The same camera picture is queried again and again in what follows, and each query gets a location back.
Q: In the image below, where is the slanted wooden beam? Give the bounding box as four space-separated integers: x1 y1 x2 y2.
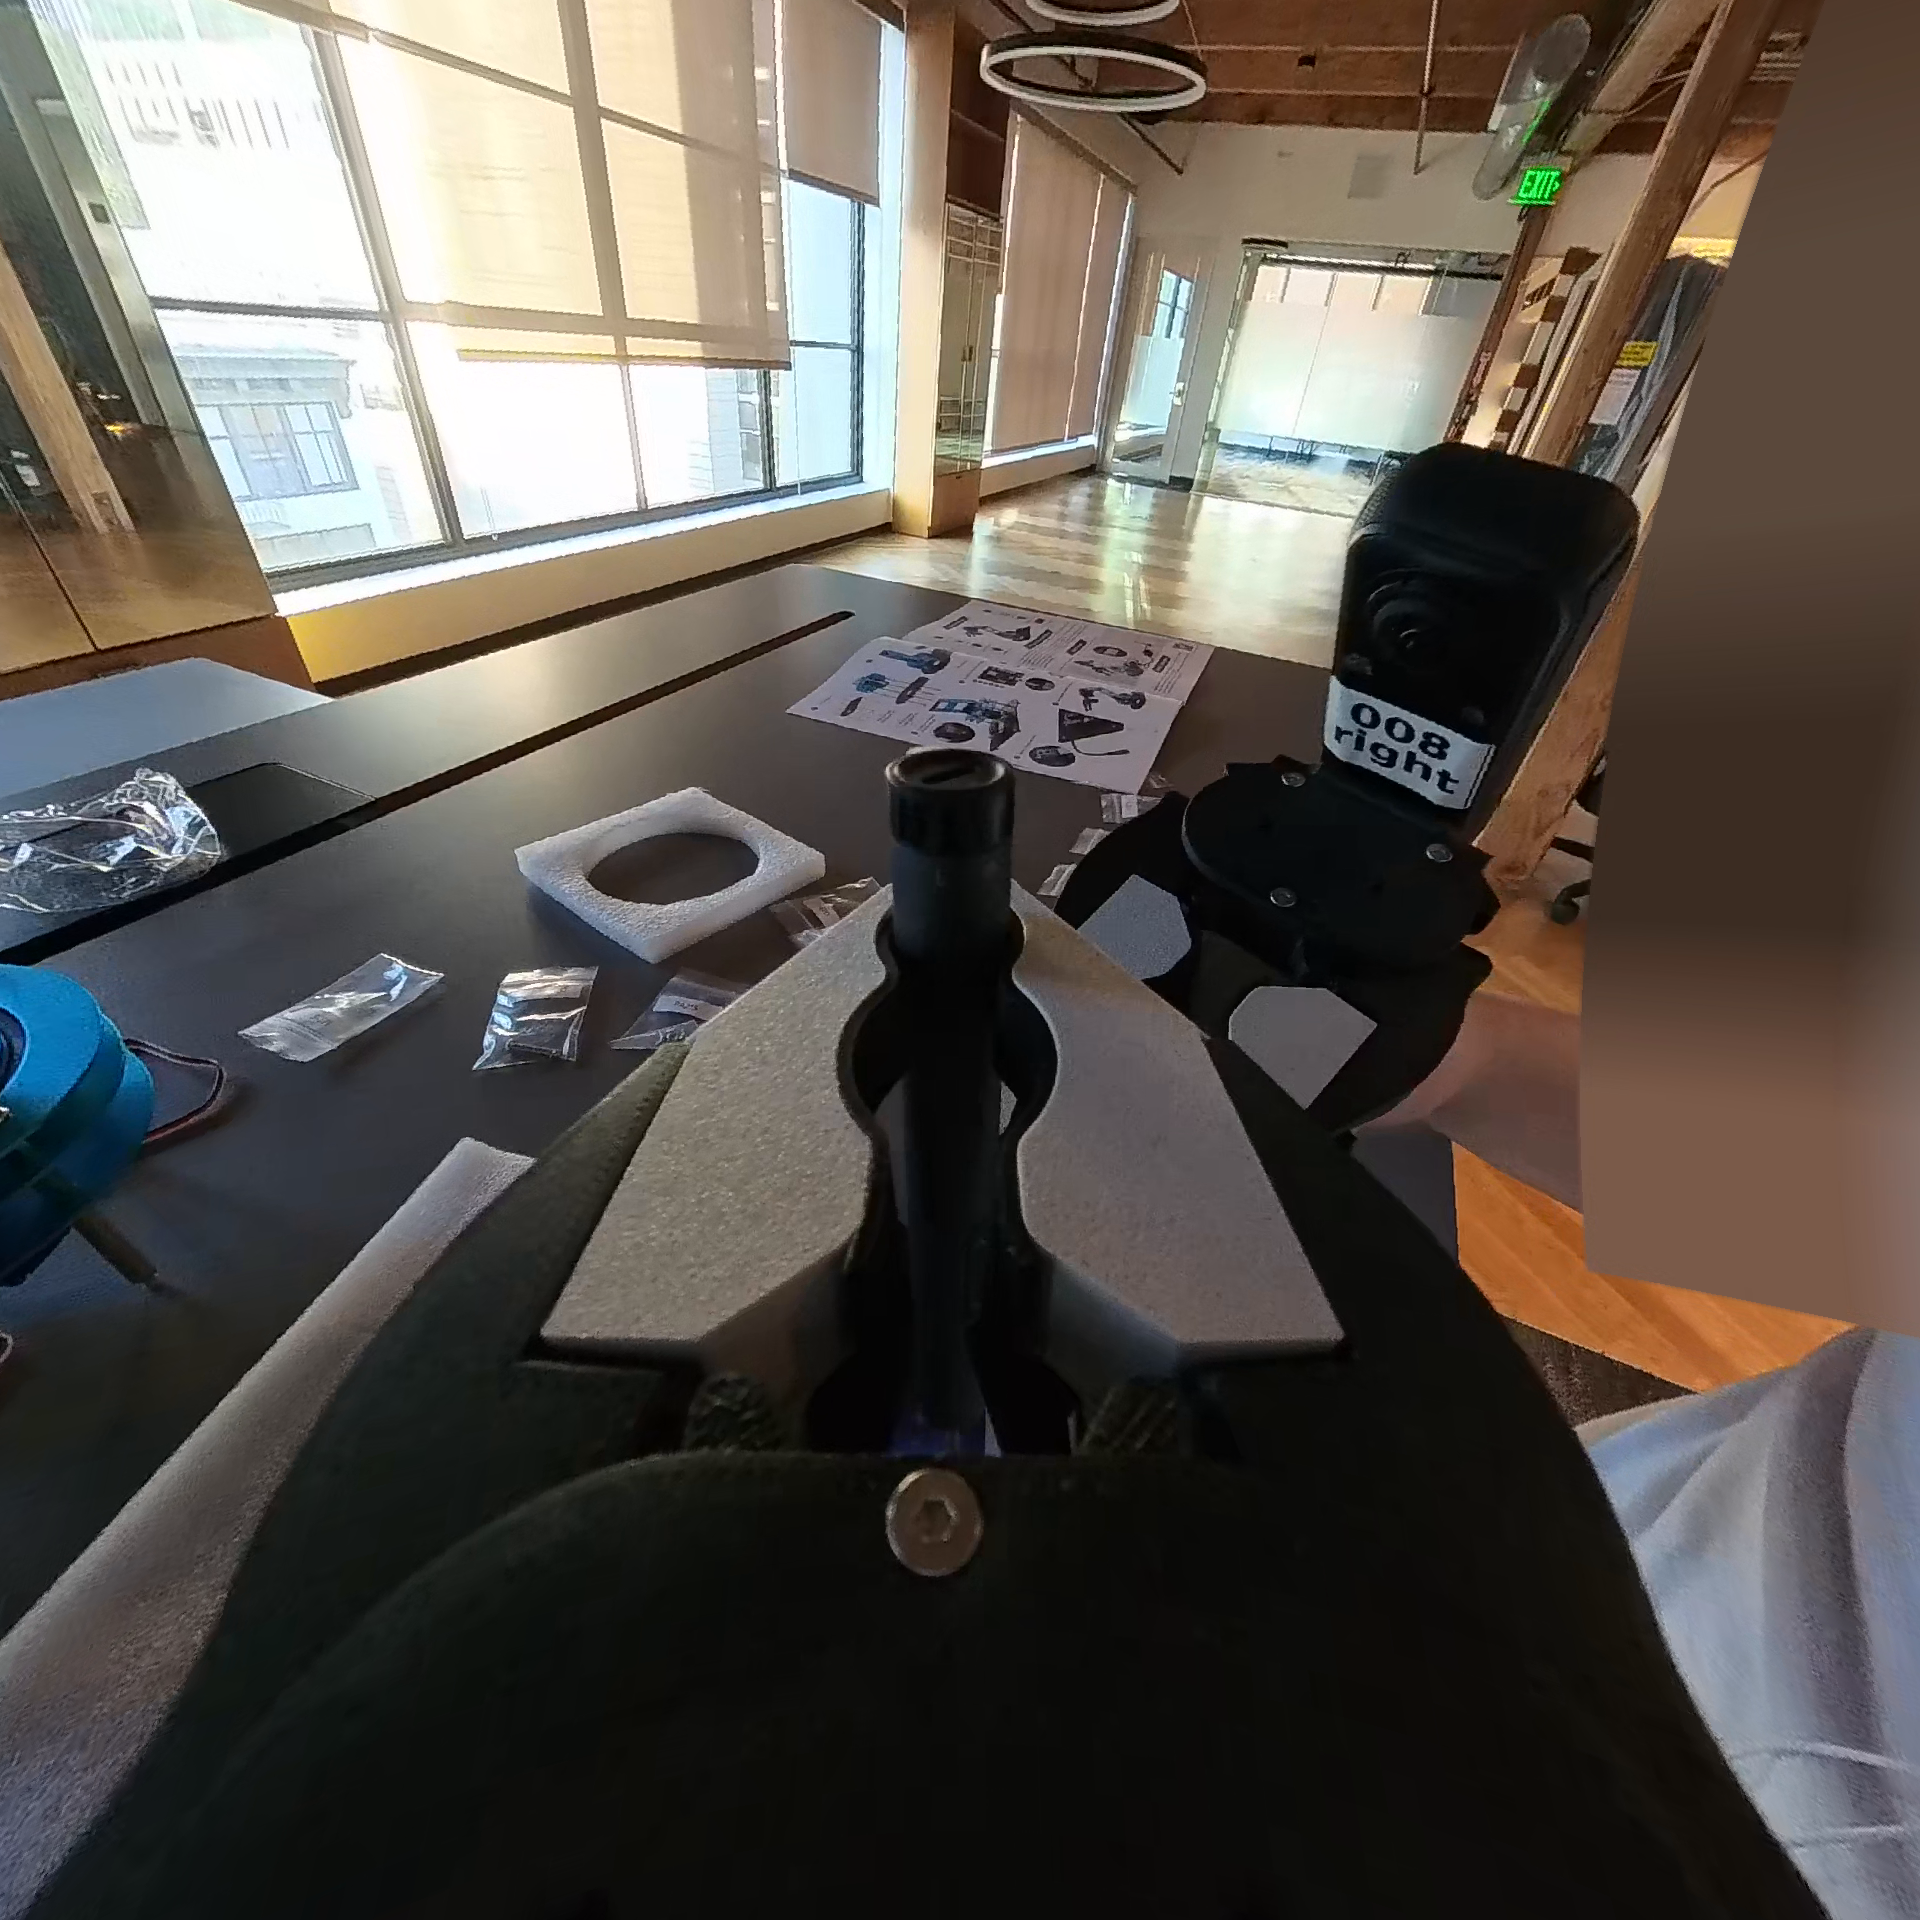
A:
1519 0 1800 470

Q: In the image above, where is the printed instruction sheet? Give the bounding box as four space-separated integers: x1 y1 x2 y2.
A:
786 598 1215 794

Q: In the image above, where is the person's white shirt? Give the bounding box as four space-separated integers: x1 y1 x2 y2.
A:
1581 1327 1920 1920

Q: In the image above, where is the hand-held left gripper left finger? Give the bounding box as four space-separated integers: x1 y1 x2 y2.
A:
540 895 902 1346

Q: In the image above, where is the person's right forearm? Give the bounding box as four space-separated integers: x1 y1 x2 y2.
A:
1409 990 1585 1205

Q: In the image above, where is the white foam sheet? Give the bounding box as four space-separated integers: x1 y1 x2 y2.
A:
0 1135 540 1741

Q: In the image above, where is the black office chair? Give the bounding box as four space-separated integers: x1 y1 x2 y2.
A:
1545 750 1599 926

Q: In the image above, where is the black desk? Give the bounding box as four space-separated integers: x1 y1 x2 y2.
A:
0 563 1460 1636

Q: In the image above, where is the black screwdriver handle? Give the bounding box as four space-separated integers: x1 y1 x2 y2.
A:
882 750 1018 1457

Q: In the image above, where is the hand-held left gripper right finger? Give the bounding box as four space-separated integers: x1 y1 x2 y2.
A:
1007 881 1346 1369

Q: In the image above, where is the red and black cable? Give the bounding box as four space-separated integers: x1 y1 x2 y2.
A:
119 1036 239 1151

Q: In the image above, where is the white foam square frame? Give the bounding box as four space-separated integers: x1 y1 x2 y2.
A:
514 786 828 963

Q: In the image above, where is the beige window blind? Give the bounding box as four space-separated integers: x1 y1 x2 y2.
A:
321 0 793 370

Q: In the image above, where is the blue round device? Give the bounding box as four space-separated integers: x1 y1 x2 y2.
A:
0 965 159 1287

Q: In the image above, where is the thick wooden beam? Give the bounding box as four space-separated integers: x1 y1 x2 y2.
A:
1480 555 1641 889

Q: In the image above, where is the grey table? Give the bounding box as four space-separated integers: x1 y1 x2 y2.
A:
0 655 330 801

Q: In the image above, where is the ring ceiling lamp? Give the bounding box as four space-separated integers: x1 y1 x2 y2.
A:
977 36 1208 117

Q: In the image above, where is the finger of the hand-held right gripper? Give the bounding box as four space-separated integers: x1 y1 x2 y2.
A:
1188 933 1489 1135
1054 796 1198 981

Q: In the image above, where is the crumpled clear plastic wrap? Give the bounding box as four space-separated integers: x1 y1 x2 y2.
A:
0 767 224 914

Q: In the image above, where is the metal ceiling duct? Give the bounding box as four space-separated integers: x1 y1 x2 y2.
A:
1474 17 1594 201

